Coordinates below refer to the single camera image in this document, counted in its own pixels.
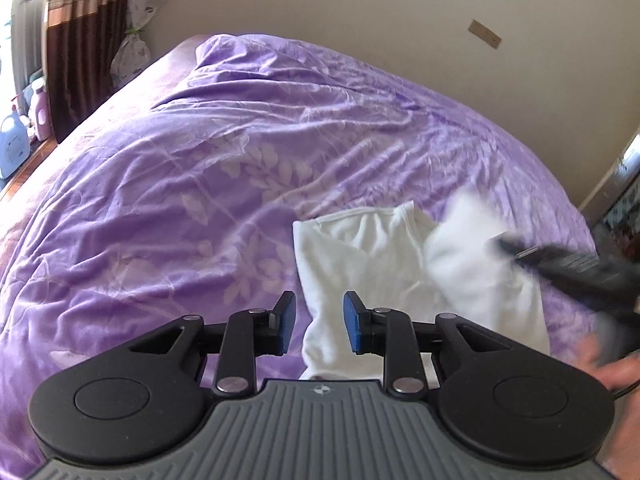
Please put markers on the beige wall plate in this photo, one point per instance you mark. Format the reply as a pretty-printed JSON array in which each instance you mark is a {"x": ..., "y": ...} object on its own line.
[{"x": 484, "y": 34}]

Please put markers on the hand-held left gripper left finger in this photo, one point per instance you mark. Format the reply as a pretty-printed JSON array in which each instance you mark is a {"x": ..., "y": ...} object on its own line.
[{"x": 286, "y": 324}]

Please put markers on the pink bottle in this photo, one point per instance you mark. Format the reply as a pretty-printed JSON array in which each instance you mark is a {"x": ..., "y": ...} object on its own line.
[{"x": 39, "y": 110}]

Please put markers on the dark furniture edge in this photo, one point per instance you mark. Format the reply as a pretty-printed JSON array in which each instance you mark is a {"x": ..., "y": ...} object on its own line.
[{"x": 617, "y": 185}]

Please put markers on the blue detergent bottle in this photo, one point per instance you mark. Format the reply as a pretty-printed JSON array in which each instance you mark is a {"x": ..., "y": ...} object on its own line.
[{"x": 14, "y": 146}]

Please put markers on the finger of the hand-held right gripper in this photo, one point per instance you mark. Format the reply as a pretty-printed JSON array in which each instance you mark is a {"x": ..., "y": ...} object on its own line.
[{"x": 517, "y": 250}]

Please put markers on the brown patterned curtain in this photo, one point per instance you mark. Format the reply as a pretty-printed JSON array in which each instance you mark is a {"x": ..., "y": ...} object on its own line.
[{"x": 75, "y": 60}]

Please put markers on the purple floral blanket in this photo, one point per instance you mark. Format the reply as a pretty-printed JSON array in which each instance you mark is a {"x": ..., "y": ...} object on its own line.
[{"x": 215, "y": 185}]

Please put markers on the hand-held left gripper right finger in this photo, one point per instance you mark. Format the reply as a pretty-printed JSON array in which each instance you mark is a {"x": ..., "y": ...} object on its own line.
[{"x": 354, "y": 326}]

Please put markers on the grey ribbed suitcase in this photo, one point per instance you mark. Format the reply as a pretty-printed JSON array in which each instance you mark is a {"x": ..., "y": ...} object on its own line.
[{"x": 29, "y": 35}]

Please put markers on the white printed t-shirt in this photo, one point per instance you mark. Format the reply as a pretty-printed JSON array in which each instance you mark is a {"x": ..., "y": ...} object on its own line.
[{"x": 380, "y": 265}]

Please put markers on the person's right hand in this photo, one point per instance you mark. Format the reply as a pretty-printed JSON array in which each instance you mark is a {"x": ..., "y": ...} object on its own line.
[{"x": 619, "y": 374}]

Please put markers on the white floral tied curtain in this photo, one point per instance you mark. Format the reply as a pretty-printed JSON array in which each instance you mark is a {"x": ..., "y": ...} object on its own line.
[{"x": 140, "y": 25}]

